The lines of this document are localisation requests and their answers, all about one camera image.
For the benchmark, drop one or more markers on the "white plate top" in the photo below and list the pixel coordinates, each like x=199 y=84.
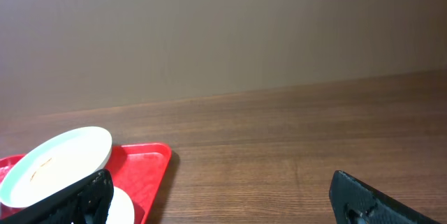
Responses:
x=56 y=164

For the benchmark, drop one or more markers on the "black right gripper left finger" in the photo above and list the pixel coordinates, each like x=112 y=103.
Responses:
x=86 y=201

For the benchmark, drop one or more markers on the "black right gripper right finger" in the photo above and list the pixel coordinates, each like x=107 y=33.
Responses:
x=355 y=202

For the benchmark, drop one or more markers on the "white plate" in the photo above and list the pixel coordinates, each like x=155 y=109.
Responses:
x=121 y=209
x=56 y=164

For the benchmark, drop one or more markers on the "red serving tray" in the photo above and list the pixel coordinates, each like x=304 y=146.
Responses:
x=138 y=169

